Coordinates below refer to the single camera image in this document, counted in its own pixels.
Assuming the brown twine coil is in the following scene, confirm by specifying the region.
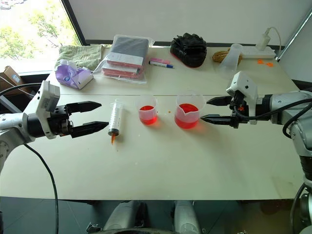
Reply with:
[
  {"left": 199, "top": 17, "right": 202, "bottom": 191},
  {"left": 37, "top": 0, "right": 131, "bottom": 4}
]
[{"left": 212, "top": 48, "right": 243, "bottom": 64}]

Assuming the small beaker with red liquid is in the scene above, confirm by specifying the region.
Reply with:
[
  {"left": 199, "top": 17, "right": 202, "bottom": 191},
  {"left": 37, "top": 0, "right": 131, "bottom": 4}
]
[{"left": 138, "top": 95, "right": 158, "bottom": 126}]

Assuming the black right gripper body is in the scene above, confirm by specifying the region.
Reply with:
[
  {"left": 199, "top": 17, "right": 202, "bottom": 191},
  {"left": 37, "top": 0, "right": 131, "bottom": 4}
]
[{"left": 229, "top": 90, "right": 250, "bottom": 129}]

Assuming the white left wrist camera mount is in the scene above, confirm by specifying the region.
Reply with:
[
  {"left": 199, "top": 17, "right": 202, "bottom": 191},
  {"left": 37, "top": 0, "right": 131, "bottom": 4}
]
[{"left": 35, "top": 80, "right": 61, "bottom": 140}]

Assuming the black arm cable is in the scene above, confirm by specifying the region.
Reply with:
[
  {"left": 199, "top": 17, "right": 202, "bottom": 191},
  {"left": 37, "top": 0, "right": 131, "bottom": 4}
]
[
  {"left": 230, "top": 100, "right": 312, "bottom": 147},
  {"left": 0, "top": 82, "right": 59, "bottom": 234}
]

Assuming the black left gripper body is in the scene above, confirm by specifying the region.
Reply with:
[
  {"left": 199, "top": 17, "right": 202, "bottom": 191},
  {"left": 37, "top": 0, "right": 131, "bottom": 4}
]
[{"left": 47, "top": 104, "right": 75, "bottom": 137}]

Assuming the white power strip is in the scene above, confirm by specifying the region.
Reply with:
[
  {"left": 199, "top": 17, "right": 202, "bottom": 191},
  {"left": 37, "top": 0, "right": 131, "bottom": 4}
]
[{"left": 241, "top": 46, "right": 276, "bottom": 59}]

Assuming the clear plastic syringe orange tip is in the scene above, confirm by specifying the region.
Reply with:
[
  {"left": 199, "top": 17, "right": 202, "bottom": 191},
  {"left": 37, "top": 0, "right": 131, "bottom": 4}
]
[{"left": 107, "top": 99, "right": 125, "bottom": 147}]

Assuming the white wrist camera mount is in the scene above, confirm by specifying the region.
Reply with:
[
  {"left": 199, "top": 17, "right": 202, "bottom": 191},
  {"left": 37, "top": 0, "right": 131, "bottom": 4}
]
[
  {"left": 35, "top": 80, "right": 61, "bottom": 140},
  {"left": 226, "top": 71, "right": 264, "bottom": 125}
]

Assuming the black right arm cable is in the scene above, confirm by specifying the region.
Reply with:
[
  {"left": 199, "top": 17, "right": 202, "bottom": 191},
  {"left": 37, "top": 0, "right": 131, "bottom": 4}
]
[{"left": 230, "top": 100, "right": 312, "bottom": 147}]

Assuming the black gloves pile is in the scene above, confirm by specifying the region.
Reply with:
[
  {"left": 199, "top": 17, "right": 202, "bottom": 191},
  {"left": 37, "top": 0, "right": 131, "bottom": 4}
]
[{"left": 170, "top": 32, "right": 208, "bottom": 68}]

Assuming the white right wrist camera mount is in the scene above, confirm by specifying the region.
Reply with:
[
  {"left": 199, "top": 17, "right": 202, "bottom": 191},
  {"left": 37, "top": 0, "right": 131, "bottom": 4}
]
[{"left": 226, "top": 71, "right": 264, "bottom": 125}]

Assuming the purple tissue pack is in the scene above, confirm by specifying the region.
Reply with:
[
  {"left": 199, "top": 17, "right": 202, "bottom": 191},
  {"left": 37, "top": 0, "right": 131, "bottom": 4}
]
[{"left": 55, "top": 59, "right": 95, "bottom": 90}]

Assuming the grey robot leg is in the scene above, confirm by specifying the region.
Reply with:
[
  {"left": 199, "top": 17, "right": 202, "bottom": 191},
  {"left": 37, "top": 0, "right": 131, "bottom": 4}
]
[
  {"left": 173, "top": 200, "right": 203, "bottom": 234},
  {"left": 85, "top": 200, "right": 148, "bottom": 234}
]

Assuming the pink and blue marker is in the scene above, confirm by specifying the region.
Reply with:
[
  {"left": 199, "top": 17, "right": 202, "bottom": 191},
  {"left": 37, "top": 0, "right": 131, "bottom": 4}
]
[{"left": 148, "top": 58, "right": 175, "bottom": 69}]

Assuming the clear bag with books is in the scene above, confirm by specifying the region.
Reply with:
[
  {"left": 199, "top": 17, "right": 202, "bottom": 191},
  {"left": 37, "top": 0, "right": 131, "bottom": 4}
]
[{"left": 92, "top": 34, "right": 155, "bottom": 85}]

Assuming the green cloth towel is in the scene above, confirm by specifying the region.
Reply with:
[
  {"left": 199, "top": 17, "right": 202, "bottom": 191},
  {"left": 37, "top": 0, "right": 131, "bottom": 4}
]
[{"left": 59, "top": 44, "right": 104, "bottom": 71}]

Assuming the grey left robot leg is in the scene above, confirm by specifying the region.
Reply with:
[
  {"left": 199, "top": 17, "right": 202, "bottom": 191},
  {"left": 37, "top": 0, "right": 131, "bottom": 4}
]
[{"left": 85, "top": 200, "right": 148, "bottom": 234}]

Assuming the brown cardboard box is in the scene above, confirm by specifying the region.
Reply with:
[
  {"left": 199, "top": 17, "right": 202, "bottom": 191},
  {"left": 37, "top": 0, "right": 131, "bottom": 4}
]
[{"left": 0, "top": 65, "right": 32, "bottom": 98}]

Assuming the empty clear plastic cup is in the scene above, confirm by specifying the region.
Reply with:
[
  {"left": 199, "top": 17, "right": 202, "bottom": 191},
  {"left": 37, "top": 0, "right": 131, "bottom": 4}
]
[{"left": 217, "top": 43, "right": 243, "bottom": 74}]

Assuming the grey right robot leg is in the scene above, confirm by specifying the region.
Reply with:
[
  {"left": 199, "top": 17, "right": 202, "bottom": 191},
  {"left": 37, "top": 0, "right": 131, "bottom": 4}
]
[{"left": 173, "top": 200, "right": 203, "bottom": 234}]

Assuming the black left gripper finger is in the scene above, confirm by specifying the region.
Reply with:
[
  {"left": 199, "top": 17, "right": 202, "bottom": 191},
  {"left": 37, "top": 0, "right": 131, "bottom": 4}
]
[
  {"left": 70, "top": 121, "right": 109, "bottom": 139},
  {"left": 66, "top": 101, "right": 102, "bottom": 115}
]

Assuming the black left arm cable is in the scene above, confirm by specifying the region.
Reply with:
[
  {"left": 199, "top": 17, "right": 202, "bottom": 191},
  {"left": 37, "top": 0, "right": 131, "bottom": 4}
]
[{"left": 0, "top": 82, "right": 59, "bottom": 234}]

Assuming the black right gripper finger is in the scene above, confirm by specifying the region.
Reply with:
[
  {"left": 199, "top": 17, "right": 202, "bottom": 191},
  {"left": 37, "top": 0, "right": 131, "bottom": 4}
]
[
  {"left": 200, "top": 115, "right": 232, "bottom": 126},
  {"left": 206, "top": 96, "right": 232, "bottom": 106}
]

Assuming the large beaker with red liquid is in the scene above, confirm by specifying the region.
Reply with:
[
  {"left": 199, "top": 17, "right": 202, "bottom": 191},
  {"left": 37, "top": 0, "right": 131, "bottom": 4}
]
[{"left": 174, "top": 94, "right": 204, "bottom": 129}]

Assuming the white plug with cable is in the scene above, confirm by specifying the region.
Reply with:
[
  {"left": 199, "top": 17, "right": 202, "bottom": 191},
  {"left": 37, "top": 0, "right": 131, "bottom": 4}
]
[{"left": 261, "top": 27, "right": 283, "bottom": 52}]

